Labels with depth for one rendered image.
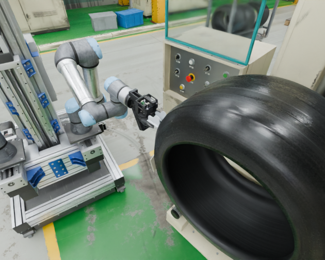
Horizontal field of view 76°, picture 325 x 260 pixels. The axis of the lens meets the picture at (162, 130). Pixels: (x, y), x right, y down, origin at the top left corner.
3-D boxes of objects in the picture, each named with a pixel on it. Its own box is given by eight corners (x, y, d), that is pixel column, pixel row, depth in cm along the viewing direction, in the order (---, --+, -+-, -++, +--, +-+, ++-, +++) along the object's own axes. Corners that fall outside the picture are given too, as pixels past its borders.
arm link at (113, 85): (117, 87, 99) (115, 71, 92) (132, 98, 94) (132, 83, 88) (103, 94, 95) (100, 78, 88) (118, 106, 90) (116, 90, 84)
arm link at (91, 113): (42, 41, 100) (83, 119, 84) (65, 36, 105) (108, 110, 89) (48, 60, 110) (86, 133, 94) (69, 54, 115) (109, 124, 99)
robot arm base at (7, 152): (-11, 151, 134) (-20, 141, 127) (16, 143, 140) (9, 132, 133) (-11, 167, 124) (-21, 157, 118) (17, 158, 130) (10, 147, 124)
